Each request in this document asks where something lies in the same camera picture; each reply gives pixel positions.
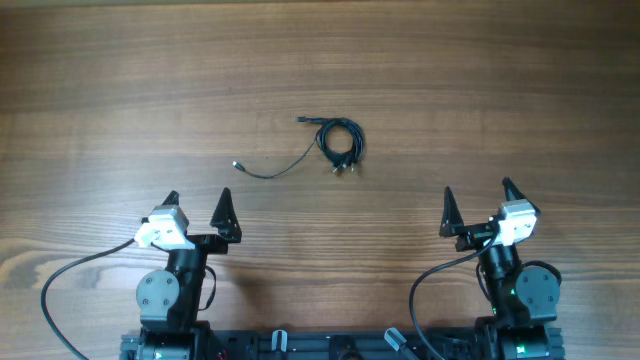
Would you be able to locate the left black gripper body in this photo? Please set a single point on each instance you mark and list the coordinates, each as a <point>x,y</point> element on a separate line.
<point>210,244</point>

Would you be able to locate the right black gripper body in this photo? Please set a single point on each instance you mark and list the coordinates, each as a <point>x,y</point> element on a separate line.
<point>473,237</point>

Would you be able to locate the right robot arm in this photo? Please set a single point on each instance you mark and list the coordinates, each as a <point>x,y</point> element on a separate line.
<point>523,295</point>

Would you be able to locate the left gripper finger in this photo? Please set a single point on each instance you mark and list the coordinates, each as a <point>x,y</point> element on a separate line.
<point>172,199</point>
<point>224,218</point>

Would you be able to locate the black aluminium base frame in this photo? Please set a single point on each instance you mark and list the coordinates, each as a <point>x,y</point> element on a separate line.
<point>450,343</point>

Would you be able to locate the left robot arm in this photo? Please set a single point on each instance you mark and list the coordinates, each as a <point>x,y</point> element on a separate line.
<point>169,299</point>

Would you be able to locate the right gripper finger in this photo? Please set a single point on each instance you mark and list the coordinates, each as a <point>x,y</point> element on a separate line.
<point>452,222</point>
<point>516,202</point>

